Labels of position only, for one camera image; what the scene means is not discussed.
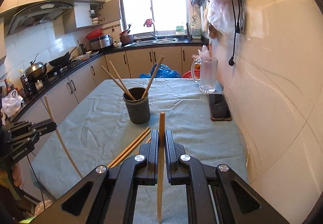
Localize range hood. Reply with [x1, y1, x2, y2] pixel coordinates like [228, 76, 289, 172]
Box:
[6, 1, 75, 36]

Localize light blue table cloth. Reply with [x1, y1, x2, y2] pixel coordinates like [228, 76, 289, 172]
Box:
[32, 78, 247, 199]

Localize white plastic bag on counter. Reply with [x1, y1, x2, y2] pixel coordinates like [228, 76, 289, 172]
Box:
[2, 90, 23, 118]

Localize wooden chopstick four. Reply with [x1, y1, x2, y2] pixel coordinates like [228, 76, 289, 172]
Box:
[44, 96, 83, 179]

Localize silver rice cooker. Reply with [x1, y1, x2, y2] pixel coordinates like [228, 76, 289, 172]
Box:
[89, 34, 113, 50]

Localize black smartphone in case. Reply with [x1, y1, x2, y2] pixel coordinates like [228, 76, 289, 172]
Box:
[207, 94, 232, 121]

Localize black wok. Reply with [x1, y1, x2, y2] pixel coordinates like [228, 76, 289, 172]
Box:
[49, 47, 77, 67]

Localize clear glass mug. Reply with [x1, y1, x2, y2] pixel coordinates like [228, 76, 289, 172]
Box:
[191, 57, 218, 94]

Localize black cable with plug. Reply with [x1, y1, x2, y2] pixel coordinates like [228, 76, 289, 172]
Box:
[228, 0, 241, 67]

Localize wooden chopstick three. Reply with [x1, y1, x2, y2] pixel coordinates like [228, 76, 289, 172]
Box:
[141, 55, 164, 99]

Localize steel pot with lid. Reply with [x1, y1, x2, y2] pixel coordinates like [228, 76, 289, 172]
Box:
[24, 54, 47, 83]

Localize wooden chopstick seven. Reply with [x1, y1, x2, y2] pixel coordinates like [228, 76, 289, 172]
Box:
[157, 113, 165, 223]

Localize wooden chopstick one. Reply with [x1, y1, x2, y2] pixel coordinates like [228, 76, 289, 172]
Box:
[101, 65, 136, 101]

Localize dark red pot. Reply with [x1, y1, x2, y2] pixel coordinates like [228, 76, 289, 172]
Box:
[119, 30, 134, 46]

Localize wooden chopstick five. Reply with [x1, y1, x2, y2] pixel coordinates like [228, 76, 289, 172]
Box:
[107, 126, 151, 168]

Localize dark grey utensil cup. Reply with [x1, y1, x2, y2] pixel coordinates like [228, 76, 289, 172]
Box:
[123, 87, 151, 124]

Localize wooden chopstick six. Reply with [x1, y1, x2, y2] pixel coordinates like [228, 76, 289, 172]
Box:
[109, 128, 152, 168]

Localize red bucket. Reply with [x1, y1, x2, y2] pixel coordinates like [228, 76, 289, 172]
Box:
[181, 69, 201, 79]

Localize white plastic bag hanging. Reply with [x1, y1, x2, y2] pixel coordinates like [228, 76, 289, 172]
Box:
[206, 0, 234, 37]

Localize blue plastic bag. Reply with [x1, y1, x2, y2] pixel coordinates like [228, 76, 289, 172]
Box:
[139, 64, 182, 78]

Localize red basin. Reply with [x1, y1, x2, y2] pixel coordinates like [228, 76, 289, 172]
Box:
[85, 28, 103, 40]

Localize wooden chopstick two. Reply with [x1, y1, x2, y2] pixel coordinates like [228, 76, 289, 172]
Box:
[109, 61, 136, 100]

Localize lower kitchen cabinets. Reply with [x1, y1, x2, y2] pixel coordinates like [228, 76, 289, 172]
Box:
[11, 43, 201, 125]

